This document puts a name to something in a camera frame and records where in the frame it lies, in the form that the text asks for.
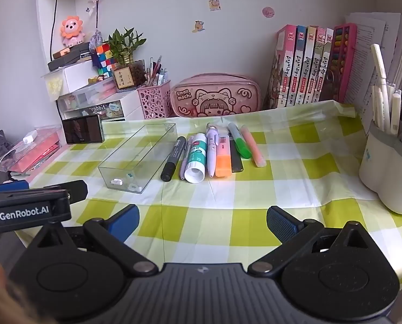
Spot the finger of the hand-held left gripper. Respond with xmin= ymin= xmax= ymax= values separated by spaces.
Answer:
xmin=25 ymin=180 xmax=89 ymax=206
xmin=0 ymin=180 xmax=30 ymax=193

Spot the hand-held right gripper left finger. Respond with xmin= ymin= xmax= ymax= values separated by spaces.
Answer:
xmin=29 ymin=204 xmax=158 ymax=276

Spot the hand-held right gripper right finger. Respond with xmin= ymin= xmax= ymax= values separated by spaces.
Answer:
xmin=248 ymin=206 xmax=382 ymax=275

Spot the clear plastic box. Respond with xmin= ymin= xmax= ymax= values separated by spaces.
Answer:
xmin=98 ymin=123 xmax=178 ymax=194

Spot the black marker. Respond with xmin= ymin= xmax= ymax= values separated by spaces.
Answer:
xmin=160 ymin=136 xmax=187 ymax=182

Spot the pink highlighter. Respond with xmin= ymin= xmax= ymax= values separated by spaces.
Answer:
xmin=240 ymin=125 xmax=266 ymax=167

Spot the thin purple pen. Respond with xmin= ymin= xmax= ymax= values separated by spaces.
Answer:
xmin=180 ymin=137 xmax=193 ymax=180

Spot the orange highlighter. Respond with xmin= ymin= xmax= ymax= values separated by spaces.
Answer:
xmin=215 ymin=135 xmax=231 ymax=178

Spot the green highlighter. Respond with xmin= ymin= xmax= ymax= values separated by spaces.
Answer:
xmin=228 ymin=122 xmax=252 ymax=159

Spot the white green glue stick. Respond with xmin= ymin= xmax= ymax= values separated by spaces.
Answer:
xmin=184 ymin=133 xmax=207 ymax=184

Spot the thick purple white pen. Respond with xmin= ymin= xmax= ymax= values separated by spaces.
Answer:
xmin=206 ymin=123 xmax=219 ymax=178

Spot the pink file folder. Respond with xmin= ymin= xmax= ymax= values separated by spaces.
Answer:
xmin=0 ymin=126 xmax=64 ymax=177

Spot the smartphone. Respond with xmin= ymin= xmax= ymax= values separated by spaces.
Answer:
xmin=62 ymin=114 xmax=105 ymax=144

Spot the green white checked tablecloth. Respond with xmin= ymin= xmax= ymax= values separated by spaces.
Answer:
xmin=15 ymin=99 xmax=402 ymax=284

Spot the clear drawer box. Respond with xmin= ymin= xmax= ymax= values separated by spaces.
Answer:
xmin=55 ymin=82 xmax=119 ymax=113

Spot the white drawer unit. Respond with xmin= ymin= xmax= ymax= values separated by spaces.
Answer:
xmin=57 ymin=89 xmax=144 ymax=123

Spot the yellow patterned bag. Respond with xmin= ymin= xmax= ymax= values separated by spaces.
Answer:
xmin=43 ymin=77 xmax=66 ymax=102

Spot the white eraser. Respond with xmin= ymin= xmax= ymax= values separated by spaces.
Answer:
xmin=359 ymin=121 xmax=402 ymax=215

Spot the white storage box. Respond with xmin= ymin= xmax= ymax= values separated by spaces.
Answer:
xmin=41 ymin=63 xmax=97 ymax=96

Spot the pink perforated pen holder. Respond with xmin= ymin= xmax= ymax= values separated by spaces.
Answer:
xmin=137 ymin=80 xmax=172 ymax=119

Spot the glass vase with label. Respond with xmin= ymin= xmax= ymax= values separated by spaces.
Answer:
xmin=113 ymin=59 xmax=147 ymax=92

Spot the dark grey case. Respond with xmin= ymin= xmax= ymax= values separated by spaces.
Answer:
xmin=48 ymin=42 xmax=94 ymax=72

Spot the pink cartoon pencil case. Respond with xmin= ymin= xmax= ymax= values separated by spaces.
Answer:
xmin=169 ymin=73 xmax=263 ymax=119

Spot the bunch of assorted pens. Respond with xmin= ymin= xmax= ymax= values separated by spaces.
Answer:
xmin=145 ymin=55 xmax=169 ymax=86

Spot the purple hanging charm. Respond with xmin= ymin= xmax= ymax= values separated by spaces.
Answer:
xmin=86 ymin=0 xmax=105 ymax=70

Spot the lucky bamboo plant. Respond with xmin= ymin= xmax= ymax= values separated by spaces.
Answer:
xmin=107 ymin=27 xmax=147 ymax=68

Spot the pink illustrated book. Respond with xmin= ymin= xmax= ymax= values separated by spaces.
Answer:
xmin=263 ymin=24 xmax=298 ymax=110

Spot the blue illustrated book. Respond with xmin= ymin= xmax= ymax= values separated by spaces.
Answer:
xmin=287 ymin=25 xmax=310 ymax=106

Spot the pink lion toy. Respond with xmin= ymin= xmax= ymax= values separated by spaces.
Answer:
xmin=60 ymin=15 xmax=84 ymax=47

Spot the bunch of white blue pens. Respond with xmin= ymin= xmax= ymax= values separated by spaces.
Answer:
xmin=371 ymin=44 xmax=402 ymax=152

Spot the pink abacus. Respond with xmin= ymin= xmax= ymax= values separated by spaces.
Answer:
xmin=326 ymin=23 xmax=358 ymax=103

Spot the stack of papers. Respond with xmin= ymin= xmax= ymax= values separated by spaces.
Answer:
xmin=344 ymin=12 xmax=402 ymax=132

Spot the white cable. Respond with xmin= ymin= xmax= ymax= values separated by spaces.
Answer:
xmin=0 ymin=142 xmax=28 ymax=184

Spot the black cable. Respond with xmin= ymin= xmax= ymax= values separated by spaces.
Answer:
xmin=49 ymin=0 xmax=65 ymax=58

